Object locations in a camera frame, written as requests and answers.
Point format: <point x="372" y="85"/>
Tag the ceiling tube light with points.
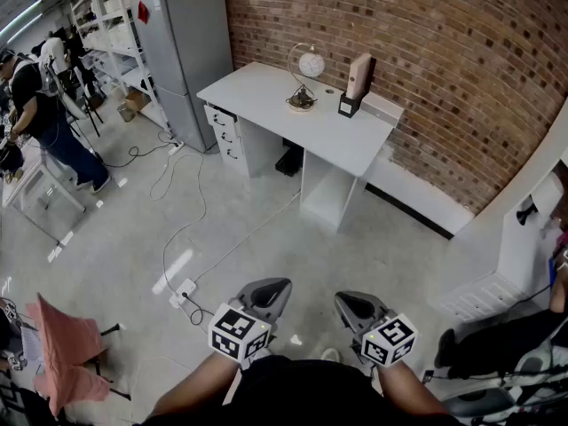
<point x="20" y="18"/>

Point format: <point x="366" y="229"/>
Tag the white shelving rack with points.
<point x="111" y="38"/>

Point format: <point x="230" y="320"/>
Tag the red tag on refrigerator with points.
<point x="143" y="12"/>

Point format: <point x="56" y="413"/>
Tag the pink file folder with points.
<point x="358" y="76"/>

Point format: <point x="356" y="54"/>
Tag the white stool black legs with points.
<point x="82" y="109"/>

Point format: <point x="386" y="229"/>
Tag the white wall base panel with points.
<point x="421" y="193"/>

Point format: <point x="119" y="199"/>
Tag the gold globe table lamp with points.
<point x="309" y="64"/>

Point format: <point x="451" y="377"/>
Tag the grey refrigerator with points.
<point x="191" y="51"/>

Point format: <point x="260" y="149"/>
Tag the white side table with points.
<point x="31" y="184"/>

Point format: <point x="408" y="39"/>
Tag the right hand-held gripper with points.
<point x="390" y="340"/>

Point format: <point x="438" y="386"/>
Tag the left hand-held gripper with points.
<point x="231" y="331"/>

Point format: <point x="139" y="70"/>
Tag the person's right forearm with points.
<point x="408" y="388"/>

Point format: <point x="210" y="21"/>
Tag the white power strip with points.
<point x="175" y="149"/>
<point x="183" y="292"/>

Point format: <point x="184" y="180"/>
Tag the person's black clothing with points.
<point x="306" y="393"/>

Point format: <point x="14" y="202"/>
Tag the person's left forearm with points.
<point x="199" y="384"/>

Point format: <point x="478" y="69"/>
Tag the white cabinet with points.
<point x="501" y="246"/>

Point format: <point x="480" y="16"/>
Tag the white desk with drawers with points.
<point x="266" y="91"/>

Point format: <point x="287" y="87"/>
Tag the black chair frame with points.
<point x="111" y="328"/>

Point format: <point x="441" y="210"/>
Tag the cardboard box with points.
<point x="136" y="100"/>

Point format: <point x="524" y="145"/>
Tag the clear plastic bucket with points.
<point x="126" y="112"/>

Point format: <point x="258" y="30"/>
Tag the pink cloth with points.
<point x="66" y="353"/>

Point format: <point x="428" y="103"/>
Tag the black file holder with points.
<point x="348" y="107"/>

